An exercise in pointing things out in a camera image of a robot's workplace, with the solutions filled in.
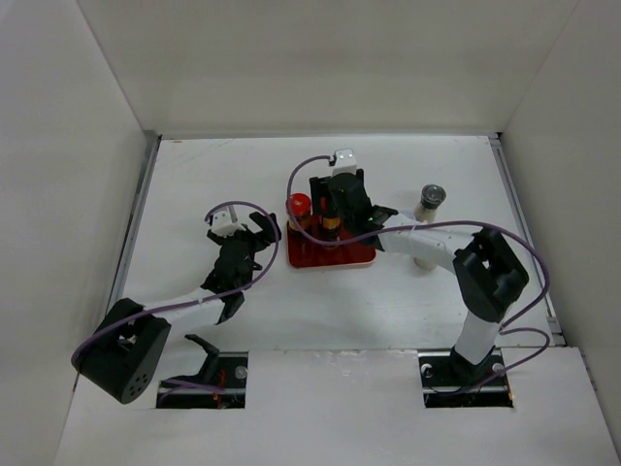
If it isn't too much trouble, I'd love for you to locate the red lid chili sauce jar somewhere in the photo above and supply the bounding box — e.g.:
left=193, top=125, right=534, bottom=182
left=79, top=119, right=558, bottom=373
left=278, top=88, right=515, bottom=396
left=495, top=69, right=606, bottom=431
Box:
left=285, top=192, right=312, bottom=237

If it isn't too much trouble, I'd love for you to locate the red lid brown sauce bottle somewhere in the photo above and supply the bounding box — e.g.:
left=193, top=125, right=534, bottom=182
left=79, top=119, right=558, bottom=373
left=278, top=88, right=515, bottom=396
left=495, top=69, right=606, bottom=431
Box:
left=319, top=209, right=341, bottom=250

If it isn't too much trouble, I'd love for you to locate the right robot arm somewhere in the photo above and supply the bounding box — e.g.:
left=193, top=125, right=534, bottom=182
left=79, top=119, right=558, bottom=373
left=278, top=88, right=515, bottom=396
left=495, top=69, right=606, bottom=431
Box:
left=309, top=169, right=529, bottom=384

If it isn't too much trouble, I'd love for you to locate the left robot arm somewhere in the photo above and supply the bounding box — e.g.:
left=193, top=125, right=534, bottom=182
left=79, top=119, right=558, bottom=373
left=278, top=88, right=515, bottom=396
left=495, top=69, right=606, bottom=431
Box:
left=71, top=205, right=281, bottom=405

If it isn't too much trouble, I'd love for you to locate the red lacquer tray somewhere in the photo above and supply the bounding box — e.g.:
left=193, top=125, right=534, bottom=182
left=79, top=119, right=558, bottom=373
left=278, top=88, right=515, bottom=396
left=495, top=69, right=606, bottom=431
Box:
left=286, top=215, right=376, bottom=269

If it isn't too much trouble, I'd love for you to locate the clear cap salt grinder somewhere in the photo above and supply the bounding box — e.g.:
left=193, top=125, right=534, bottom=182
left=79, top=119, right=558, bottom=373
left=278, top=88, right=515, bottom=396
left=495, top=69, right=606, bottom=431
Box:
left=413, top=183, right=446, bottom=223

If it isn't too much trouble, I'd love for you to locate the black cap white shaker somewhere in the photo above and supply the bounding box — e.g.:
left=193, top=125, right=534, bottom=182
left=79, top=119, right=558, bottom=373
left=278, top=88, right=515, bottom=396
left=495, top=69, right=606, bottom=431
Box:
left=414, top=257, right=437, bottom=271

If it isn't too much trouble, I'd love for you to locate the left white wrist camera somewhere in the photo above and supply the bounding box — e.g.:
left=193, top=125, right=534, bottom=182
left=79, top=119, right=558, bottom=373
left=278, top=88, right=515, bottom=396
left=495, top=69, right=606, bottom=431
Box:
left=206, top=206, right=243, bottom=237

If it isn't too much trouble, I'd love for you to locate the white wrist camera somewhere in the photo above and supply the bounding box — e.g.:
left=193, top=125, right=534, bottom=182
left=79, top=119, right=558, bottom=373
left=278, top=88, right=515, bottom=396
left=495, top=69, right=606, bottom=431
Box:
left=329, top=149, right=358, bottom=177
left=206, top=206, right=243, bottom=237

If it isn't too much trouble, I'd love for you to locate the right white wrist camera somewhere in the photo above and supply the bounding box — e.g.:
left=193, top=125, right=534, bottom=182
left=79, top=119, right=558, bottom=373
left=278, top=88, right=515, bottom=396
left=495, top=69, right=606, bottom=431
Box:
left=329, top=149, right=358, bottom=177

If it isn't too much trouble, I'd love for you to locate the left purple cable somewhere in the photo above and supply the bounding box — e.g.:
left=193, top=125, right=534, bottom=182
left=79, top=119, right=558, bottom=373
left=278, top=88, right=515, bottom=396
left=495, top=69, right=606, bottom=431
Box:
left=70, top=199, right=282, bottom=370

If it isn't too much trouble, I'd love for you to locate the purple cable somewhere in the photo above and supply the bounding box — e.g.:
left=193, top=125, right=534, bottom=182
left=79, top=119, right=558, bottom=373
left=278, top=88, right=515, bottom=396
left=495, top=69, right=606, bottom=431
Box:
left=286, top=153, right=552, bottom=389
left=70, top=199, right=282, bottom=370

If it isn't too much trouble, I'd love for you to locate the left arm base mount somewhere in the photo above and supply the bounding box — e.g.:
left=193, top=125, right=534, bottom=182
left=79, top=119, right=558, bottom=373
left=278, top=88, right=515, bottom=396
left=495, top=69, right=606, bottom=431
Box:
left=155, top=334, right=249, bottom=410

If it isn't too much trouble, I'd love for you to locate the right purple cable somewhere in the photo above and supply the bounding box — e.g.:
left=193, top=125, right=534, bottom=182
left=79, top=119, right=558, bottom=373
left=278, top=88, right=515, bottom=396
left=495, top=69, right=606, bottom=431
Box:
left=286, top=153, right=552, bottom=389

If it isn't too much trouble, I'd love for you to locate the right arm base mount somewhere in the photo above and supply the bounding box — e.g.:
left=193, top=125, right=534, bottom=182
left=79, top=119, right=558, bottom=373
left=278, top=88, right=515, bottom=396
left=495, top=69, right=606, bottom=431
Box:
left=418, top=349, right=513, bottom=409

